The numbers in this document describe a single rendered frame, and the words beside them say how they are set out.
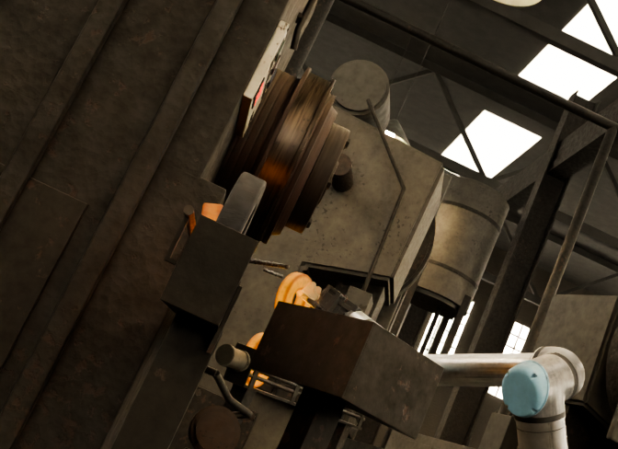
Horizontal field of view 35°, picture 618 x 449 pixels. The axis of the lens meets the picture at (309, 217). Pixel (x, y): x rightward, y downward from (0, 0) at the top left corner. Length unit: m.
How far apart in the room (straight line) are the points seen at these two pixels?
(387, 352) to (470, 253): 9.70
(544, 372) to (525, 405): 0.09
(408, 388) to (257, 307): 3.35
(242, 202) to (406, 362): 0.65
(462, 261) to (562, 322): 5.29
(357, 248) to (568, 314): 1.59
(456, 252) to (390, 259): 6.27
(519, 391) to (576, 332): 3.70
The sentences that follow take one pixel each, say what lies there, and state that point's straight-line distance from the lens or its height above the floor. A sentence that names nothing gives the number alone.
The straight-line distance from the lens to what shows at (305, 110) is 2.21.
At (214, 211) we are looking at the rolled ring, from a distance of 1.55.
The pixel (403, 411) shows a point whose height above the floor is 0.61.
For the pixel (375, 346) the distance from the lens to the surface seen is 1.66.
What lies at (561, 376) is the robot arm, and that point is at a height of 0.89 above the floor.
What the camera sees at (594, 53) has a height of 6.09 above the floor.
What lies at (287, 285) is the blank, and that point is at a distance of 2.76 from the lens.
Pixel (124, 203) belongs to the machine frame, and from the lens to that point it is 1.83.
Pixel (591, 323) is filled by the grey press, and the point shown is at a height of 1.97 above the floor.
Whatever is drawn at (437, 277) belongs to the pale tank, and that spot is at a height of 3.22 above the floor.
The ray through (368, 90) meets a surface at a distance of 5.45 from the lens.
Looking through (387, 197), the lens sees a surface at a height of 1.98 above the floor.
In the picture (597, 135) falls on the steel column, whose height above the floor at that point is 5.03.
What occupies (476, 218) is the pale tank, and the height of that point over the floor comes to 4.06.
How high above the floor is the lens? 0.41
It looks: 15 degrees up
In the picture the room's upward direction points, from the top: 25 degrees clockwise
